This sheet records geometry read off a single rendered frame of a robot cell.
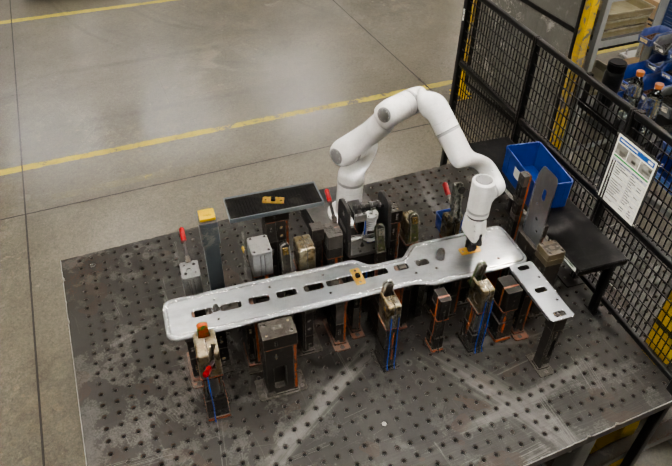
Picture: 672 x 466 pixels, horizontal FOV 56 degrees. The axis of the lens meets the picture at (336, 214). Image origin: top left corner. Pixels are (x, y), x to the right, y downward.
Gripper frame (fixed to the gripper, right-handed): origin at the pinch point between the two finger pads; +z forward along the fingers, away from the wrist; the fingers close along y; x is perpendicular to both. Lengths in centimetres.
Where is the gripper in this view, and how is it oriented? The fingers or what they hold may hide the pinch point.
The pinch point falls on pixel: (470, 244)
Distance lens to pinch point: 249.2
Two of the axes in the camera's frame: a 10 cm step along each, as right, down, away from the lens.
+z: -0.1, 7.7, 6.4
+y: 3.2, 6.1, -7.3
